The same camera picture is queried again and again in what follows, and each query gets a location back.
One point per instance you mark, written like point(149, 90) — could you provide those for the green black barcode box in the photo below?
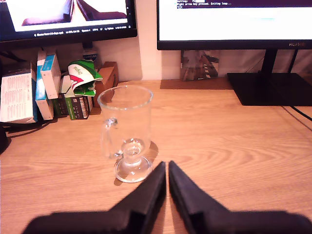
point(75, 108)

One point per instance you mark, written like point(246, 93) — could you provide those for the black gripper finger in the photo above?
point(148, 195)
point(187, 192)

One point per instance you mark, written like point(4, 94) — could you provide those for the white printed cardboard box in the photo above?
point(17, 97)

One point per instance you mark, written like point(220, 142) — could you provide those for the brown cardboard box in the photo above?
point(108, 75)

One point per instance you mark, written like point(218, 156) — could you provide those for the grey brown photo card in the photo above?
point(200, 65)

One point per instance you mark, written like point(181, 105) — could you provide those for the crumpled green white packet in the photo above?
point(83, 73)

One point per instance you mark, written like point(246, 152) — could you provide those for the white box with blue end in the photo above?
point(51, 78)

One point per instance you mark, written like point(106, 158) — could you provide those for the dark green box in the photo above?
point(58, 107)

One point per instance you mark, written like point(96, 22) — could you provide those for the small clear glass cup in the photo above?
point(126, 117)

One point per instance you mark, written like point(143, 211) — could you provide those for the black Huawei computer monitor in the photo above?
point(231, 24)

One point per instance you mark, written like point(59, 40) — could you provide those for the tall blue white box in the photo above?
point(42, 107)

